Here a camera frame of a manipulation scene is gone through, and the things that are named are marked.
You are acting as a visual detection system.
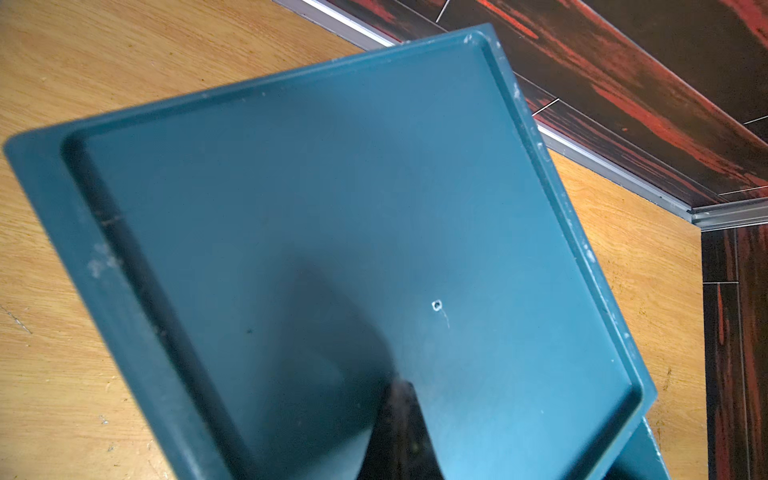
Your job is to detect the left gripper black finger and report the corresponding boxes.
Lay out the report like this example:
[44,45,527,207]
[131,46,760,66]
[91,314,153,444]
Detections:
[357,379,444,479]

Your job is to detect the teal drawer cabinet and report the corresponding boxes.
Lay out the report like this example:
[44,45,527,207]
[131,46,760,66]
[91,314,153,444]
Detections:
[4,24,668,479]

